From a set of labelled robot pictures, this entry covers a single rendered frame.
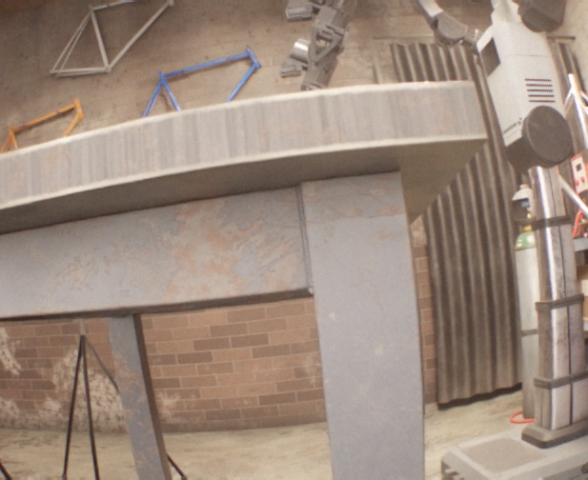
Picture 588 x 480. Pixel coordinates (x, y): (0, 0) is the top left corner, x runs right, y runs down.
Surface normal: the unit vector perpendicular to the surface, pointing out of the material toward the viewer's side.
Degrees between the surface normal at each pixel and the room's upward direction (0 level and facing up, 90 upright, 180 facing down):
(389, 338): 90
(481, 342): 89
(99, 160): 90
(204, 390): 90
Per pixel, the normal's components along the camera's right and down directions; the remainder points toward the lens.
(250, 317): -0.08, -0.07
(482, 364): -0.84, 0.04
